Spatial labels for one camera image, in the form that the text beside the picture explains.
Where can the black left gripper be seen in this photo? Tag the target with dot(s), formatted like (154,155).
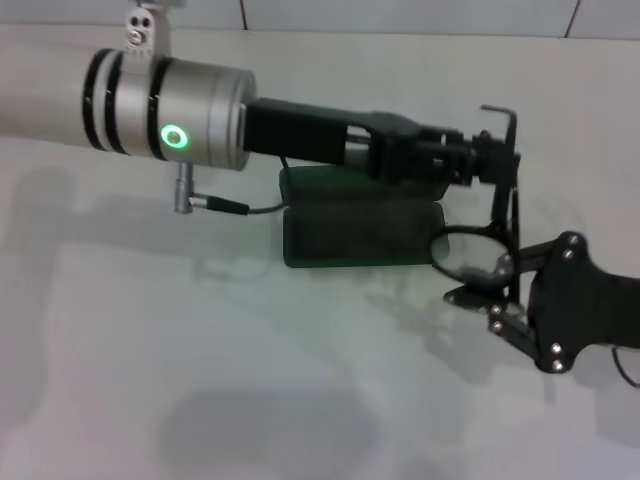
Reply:
(310,132)

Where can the green glasses case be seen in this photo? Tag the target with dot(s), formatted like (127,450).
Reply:
(350,235)

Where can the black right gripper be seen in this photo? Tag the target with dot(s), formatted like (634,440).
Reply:
(580,310)

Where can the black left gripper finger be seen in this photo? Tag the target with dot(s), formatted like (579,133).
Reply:
(485,152)

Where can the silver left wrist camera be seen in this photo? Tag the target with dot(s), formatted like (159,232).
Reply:
(145,25)

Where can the black glasses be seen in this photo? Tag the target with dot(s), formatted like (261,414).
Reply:
(502,207)

